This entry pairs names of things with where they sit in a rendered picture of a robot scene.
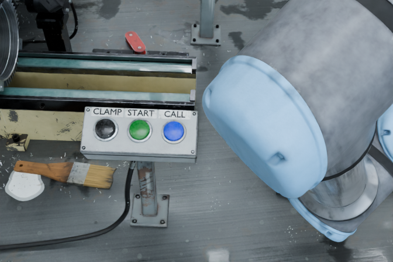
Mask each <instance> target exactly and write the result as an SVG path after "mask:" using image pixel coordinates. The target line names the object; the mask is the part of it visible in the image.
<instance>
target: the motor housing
mask: <svg viewBox="0 0 393 262"><path fill-rule="evenodd" d="M13 5H14V3H12V0H4V1H3V4H2V6H1V8H0V81H4V86H6V87H7V86H8V84H10V82H12V80H11V79H13V76H15V75H14V73H16V71H15V70H17V67H16V66H18V62H19V59H18V51H19V28H20V26H18V25H19V22H18V18H17V15H18V14H17V13H16V10H14V9H15V6H13Z"/></svg>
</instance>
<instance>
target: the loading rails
mask: <svg viewBox="0 0 393 262"><path fill-rule="evenodd" d="M18 59H19V62H18V66H16V67H17V70H15V71H16V73H14V75H15V76H13V79H11V80H12V82H10V84H8V86H7V87H6V86H4V91H2V92H0V138H1V139H8V140H7V142H6V148H7V150H8V151H26V150H27V147H28V144H29V141H30V139H32V140H62V141H79V142H80V141H81V135H82V126H83V120H84V110H85V107H86V106H89V107H106V108H136V109H168V110H183V111H194V110H195V101H196V83H197V56H166V55H149V54H118V53H87V52H70V51H39V50H19V51H18Z"/></svg>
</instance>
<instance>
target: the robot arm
mask: <svg viewBox="0 0 393 262"><path fill-rule="evenodd" d="M3 1H4V0H0V8H1V6H2V4H3ZM39 1H40V2H41V3H42V5H43V6H44V7H45V8H46V9H47V10H48V11H49V12H50V13H53V12H55V11H57V10H59V9H61V8H62V7H63V6H64V4H65V2H66V0H39ZM202 106H203V109H204V112H205V114H206V116H207V118H208V119H209V121H210V122H211V124H212V126H213V127H214V128H215V130H216V131H217V132H218V133H219V134H220V136H222V137H223V138H224V140H225V141H226V143H227V144H228V146H229V147H230V148H231V149H232V150H233V151H234V152H235V153H236V154H237V156H238V157H239V158H240V159H241V160H242V161H243V162H244V163H245V164H246V165H247V166H248V167H249V168H250V169H251V170H252V171H253V172H254V173H255V174H256V175H257V176H258V177H259V178H260V179H261V180H263V181H264V182H265V183H266V184H267V185H268V186H269V187H271V188H272V189H273V190H274V191H276V192H277V193H280V194H281V195H282V196H284V197H286V198H288V200H289V201H290V203H291V205H292V206H293V207H294V208H295V209H296V210H297V211H298V212H299V213H300V214H301V215H302V216H303V217H304V218H305V219H306V220H307V221H308V222H309V223H310V224H311V225H312V226H313V227H315V228H316V229H317V230H318V231H320V232H321V233H323V234H324V235H325V236H326V237H328V238H329V239H330V240H333V241H335V242H342V241H344V240H345V239H346V238H347V237H348V236H350V235H352V234H353V233H354V232H355V231H356V230H357V228H358V226H359V225H360V224H361V223H362V222H363V221H364V220H365V219H366V218H367V217H368V216H369V215H370V214H371V213H372V212H373V211H374V210H375V209H376V208H377V207H378V206H379V204H380V203H381V202H382V201H383V200H384V199H385V198H386V197H387V196H388V195H389V194H390V193H391V192H392V191H393V0H289V1H288V2H287V3H286V4H285V5H284V6H283V7H282V8H281V9H280V10H279V11H278V12H277V13H276V14H275V15H274V16H273V17H272V18H271V20H270V21H269V22H268V23H267V24H266V25H265V26H264V27H263V28H262V29H261V30H260V31H259V32H258V33H257V34H256V35H255V36H254V37H253V38H252V39H251V40H250V41H249V42H248V43H247V44H246V45H245V46H244V47H243V48H242V49H241V50H240V51H239V52H238V53H237V54H236V55H235V56H234V57H232V58H230V59H228V61H227V62H225V63H224V65H223V66H222V67H221V69H220V71H219V74H218V75H217V76H216V77H215V79H214V80H213V81H212V82H211V83H210V84H209V85H208V86H207V88H206V89H205V91H204V94H203V97H202Z"/></svg>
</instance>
